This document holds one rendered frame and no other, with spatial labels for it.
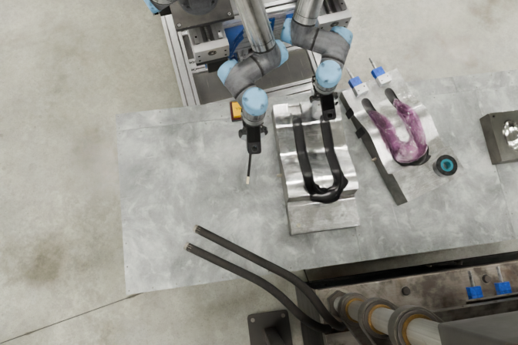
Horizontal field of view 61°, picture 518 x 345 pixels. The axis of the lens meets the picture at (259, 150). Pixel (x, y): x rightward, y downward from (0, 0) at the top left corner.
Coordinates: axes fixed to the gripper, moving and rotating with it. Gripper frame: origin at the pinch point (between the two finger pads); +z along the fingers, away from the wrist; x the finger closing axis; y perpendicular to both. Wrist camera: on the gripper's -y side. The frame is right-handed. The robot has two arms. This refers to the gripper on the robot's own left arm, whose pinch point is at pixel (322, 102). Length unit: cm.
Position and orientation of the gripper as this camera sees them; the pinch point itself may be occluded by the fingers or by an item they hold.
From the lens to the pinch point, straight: 170.8
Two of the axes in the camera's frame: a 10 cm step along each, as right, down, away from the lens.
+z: 0.7, 1.0, 9.9
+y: -1.4, -9.9, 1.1
